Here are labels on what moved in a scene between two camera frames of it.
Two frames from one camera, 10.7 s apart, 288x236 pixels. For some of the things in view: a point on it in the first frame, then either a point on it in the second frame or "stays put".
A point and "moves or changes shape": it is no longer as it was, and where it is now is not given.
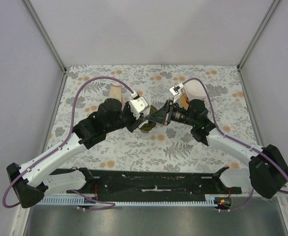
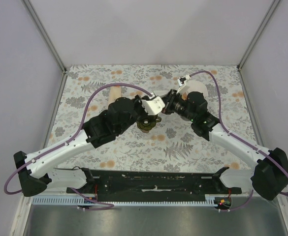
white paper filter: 146,111 moves or changes shape
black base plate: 148,183 stays put
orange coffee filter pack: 115,92 stays put
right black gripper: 159,116 -> 169,100
